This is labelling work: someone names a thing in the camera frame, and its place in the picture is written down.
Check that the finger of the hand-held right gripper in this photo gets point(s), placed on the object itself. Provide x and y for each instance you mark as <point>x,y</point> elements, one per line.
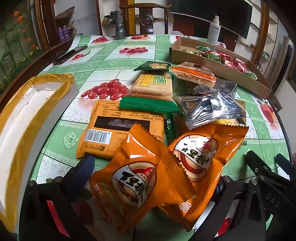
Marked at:
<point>257,164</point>
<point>286,165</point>

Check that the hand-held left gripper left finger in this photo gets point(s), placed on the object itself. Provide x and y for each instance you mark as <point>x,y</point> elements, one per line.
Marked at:
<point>85,168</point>

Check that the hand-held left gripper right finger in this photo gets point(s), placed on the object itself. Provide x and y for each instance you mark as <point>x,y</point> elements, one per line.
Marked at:
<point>245,208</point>

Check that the orange round print snack packet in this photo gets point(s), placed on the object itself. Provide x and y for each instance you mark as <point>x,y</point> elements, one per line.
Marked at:
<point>203,162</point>
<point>129,185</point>

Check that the orange barcode packet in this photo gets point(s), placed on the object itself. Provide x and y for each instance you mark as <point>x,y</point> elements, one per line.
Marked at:
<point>104,115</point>

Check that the large silver foil packet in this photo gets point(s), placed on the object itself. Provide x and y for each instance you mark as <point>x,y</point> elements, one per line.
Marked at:
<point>208,109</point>

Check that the white foam box yellow tape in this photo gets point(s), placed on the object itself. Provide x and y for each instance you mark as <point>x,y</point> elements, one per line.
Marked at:
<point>20,129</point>

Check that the plain green snack packet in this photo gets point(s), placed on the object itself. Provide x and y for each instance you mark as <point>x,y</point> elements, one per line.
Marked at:
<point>171,129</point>

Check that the green cracker packet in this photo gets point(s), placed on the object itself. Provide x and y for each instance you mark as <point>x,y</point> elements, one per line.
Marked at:
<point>150,90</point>

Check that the orange edged clear cracker packet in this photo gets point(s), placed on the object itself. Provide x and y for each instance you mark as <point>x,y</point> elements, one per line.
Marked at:
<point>194,74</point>

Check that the small silver foil packet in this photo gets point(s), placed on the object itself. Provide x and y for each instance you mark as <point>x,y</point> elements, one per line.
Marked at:
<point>222,85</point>

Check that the pile of red green packets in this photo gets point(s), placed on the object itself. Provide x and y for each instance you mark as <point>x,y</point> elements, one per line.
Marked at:
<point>231,61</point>

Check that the dark phone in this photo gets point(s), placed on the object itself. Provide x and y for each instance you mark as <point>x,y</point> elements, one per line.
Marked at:
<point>69,55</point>

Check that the cardboard box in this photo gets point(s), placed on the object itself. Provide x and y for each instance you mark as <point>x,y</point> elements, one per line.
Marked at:
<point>208,61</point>

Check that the small dark green packet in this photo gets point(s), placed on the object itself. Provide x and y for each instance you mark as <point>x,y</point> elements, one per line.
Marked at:
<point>152,66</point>

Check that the green fruit print tablecloth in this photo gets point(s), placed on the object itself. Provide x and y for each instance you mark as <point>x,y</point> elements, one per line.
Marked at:
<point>148,51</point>

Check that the purple bottle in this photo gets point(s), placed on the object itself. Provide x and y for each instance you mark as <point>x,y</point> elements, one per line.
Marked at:
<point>66,33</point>
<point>60,34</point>

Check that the white spray bottle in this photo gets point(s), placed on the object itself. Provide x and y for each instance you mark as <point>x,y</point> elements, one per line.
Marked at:
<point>212,32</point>

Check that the brown television cabinet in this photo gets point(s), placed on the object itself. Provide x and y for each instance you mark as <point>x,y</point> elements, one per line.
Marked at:
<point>201,30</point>

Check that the grey flashlight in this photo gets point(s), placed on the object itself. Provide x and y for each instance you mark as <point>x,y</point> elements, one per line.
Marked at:
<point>120,25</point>

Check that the dark small gadget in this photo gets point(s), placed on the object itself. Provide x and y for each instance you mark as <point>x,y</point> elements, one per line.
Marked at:
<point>108,19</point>

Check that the black television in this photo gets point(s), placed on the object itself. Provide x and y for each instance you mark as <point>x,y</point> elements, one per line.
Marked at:
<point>219,14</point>

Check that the wooden chair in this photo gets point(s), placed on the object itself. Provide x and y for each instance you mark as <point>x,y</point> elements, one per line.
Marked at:
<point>144,19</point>

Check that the wooden wall shelf unit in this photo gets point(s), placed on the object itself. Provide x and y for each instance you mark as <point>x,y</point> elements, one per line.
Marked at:
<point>263,27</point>

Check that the flower wall mural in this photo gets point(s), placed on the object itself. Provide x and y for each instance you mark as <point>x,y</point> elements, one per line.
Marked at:
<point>16,34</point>

